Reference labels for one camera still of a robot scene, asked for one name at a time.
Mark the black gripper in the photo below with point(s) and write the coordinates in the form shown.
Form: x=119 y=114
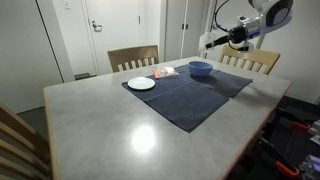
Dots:
x=239 y=35

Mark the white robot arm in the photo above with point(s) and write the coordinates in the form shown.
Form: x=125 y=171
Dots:
x=258 y=4

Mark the blue bowl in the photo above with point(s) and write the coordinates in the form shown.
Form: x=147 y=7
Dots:
x=200 y=68

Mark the dark blue cloth mat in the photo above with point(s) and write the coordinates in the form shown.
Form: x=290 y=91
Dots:
x=186 y=113
x=230 y=83

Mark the light wooden chair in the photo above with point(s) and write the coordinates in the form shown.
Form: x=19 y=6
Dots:
x=263 y=56

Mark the orange clear snack packet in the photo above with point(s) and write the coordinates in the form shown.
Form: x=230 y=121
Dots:
x=165 y=72

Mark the brown wooden chair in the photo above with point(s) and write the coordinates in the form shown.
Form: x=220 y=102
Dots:
x=133 y=53

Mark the white plate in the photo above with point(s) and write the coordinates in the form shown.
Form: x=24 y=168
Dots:
x=141 y=83

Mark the white door with lever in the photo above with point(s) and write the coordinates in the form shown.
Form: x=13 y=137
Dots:
x=116 y=33

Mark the dark doorstep strip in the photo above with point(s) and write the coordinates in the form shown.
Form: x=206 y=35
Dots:
x=85 y=76

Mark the wooden slat-back chair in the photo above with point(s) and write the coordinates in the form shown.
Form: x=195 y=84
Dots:
x=13 y=133

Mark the silver metal bracket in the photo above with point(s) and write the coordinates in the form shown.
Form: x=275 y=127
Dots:
x=316 y=130

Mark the white wall switch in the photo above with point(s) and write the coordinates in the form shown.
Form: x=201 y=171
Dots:
x=67 y=4

